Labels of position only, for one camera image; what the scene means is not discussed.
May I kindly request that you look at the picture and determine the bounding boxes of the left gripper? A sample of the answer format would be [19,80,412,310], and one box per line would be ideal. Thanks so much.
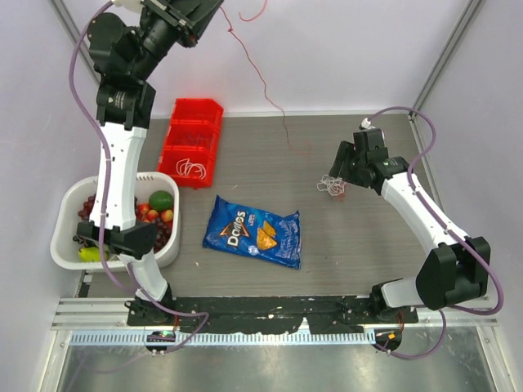
[130,0,221,82]

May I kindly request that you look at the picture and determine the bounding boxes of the white cable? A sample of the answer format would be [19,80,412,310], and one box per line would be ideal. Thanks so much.
[175,158,208,180]
[316,174,348,201]

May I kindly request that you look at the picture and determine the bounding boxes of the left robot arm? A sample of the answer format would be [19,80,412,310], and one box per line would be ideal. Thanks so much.
[77,1,221,326]

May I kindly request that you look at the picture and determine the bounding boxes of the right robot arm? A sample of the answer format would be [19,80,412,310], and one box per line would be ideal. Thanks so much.
[329,129,491,323]

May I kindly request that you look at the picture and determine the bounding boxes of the blue Doritos chip bag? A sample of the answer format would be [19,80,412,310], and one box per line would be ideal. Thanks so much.
[203,196,302,270]

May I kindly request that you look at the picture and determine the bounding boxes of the red plastic bin rack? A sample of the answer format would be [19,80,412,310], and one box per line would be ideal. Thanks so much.
[157,98,224,189]

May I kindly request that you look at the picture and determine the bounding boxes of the green avocado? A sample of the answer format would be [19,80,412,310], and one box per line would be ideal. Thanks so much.
[149,190,174,212]

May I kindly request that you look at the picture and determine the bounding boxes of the dark grape bunch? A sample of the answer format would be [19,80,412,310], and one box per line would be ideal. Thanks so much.
[72,218,172,253]

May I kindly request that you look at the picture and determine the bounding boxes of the red-yellow peaches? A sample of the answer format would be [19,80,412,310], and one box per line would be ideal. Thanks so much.
[136,203,174,225]

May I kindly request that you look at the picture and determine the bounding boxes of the white fruit basket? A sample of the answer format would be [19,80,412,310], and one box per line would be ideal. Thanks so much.
[50,171,181,272]

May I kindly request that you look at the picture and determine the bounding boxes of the purple grape bunch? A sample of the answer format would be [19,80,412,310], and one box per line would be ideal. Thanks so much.
[78,194,96,221]

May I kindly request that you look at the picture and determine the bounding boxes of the yellow-green pear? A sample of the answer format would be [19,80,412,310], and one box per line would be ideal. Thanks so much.
[78,247,101,262]

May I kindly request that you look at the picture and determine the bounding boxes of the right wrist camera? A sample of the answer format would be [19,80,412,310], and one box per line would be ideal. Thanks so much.
[359,118,375,131]

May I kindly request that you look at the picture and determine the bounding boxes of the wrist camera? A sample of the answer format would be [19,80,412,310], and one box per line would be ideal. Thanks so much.
[359,118,375,131]
[111,0,143,13]

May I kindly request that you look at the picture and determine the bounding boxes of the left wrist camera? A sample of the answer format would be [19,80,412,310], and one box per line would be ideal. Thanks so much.
[111,0,143,13]

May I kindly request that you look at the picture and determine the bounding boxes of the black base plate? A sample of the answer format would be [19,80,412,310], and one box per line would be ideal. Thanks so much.
[124,296,418,335]

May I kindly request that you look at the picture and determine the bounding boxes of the slotted cable duct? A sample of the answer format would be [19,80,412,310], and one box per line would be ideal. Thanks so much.
[69,329,375,347]

